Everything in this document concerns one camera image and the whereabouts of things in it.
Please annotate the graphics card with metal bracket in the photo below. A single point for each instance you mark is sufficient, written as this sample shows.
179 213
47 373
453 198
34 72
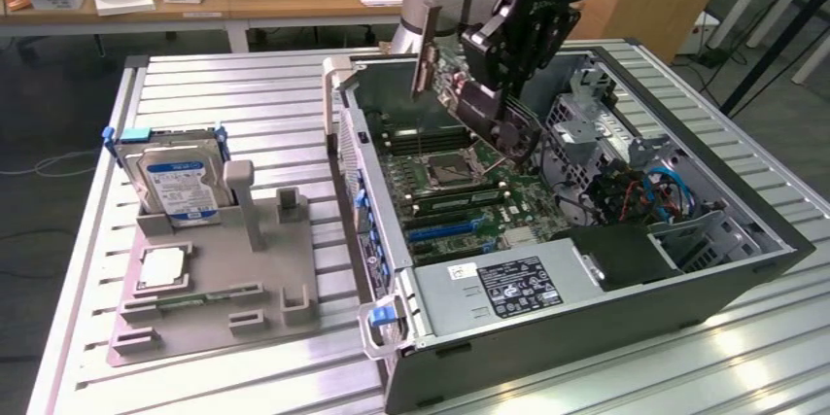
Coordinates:
479 109

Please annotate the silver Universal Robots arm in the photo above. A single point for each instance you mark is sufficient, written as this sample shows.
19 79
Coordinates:
441 2

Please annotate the grey perforated disk bay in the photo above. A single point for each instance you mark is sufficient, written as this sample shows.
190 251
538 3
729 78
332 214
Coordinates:
583 133

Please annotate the metal socket cover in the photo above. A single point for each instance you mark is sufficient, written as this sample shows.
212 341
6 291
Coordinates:
486 157

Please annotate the CPU socket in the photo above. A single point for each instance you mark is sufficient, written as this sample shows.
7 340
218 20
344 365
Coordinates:
450 169

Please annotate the black power strip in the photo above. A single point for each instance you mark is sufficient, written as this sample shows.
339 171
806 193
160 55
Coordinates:
717 58

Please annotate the installed green RAM stick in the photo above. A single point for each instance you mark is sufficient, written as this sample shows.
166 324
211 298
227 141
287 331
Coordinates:
457 200

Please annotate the wooden desk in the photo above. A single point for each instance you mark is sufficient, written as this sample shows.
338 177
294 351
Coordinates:
291 2

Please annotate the black slanted pole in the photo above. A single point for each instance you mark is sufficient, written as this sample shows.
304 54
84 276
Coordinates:
778 55

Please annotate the silver chipset heatsink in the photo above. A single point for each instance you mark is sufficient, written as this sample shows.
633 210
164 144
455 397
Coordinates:
522 236

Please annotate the black expansion slot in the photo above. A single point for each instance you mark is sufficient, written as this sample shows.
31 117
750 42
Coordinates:
447 246

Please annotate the black plastic air shroud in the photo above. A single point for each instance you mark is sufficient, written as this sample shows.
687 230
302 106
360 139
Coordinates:
622 254

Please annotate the grey open disk bay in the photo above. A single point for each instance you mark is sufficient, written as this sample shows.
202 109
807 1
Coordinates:
706 240

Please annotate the grey power supply unit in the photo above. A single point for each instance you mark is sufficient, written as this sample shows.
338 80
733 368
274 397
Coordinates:
454 298

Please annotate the hard disk with blue carrier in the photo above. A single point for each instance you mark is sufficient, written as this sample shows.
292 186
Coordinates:
178 186

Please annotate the blue case latch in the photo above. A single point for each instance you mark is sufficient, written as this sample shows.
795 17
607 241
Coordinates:
380 316

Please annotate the open black PC case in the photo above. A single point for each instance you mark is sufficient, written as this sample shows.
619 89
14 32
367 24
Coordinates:
583 337

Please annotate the grey parts rack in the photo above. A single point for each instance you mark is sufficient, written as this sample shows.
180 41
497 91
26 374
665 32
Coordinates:
214 264

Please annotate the silver CPU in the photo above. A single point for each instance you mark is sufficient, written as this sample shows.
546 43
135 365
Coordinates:
160 269

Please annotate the orange object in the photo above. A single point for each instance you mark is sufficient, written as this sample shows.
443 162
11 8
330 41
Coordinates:
16 1

